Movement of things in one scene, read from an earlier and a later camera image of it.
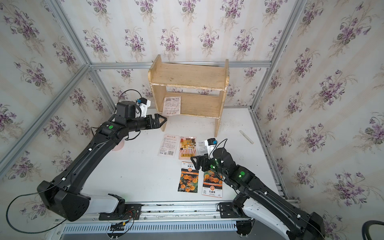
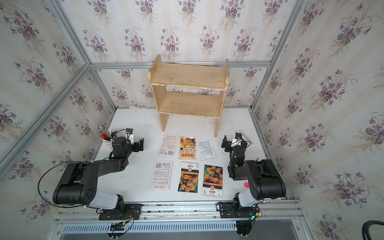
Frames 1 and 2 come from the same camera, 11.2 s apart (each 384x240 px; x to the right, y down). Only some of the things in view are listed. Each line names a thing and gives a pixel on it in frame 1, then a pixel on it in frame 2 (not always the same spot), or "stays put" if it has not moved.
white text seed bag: x=201 y=148 stays put
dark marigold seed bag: x=189 y=178 stays put
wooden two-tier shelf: x=189 y=90 stays put
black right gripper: x=205 y=160 -> x=227 y=143
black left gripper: x=150 y=125 -> x=140 y=146
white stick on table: x=246 y=137 stays put
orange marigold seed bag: x=212 y=184 stays put
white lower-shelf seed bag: x=171 y=106 -> x=161 y=176
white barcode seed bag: x=169 y=146 stays put
